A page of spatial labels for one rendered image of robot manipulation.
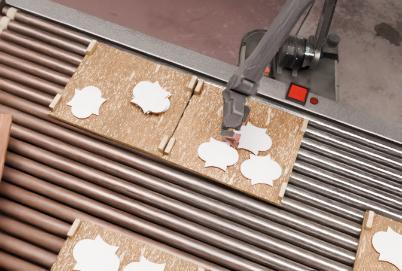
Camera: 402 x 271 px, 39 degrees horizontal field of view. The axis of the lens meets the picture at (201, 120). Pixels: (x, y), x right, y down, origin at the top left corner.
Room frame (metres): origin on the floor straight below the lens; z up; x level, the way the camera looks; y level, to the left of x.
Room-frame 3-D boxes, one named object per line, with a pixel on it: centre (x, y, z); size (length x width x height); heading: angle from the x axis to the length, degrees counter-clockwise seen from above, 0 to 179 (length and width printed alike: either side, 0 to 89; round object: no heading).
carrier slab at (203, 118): (1.02, -0.13, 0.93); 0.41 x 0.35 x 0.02; 78
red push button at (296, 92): (1.27, -0.33, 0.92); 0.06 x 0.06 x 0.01; 79
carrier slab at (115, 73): (1.10, 0.27, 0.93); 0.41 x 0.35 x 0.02; 79
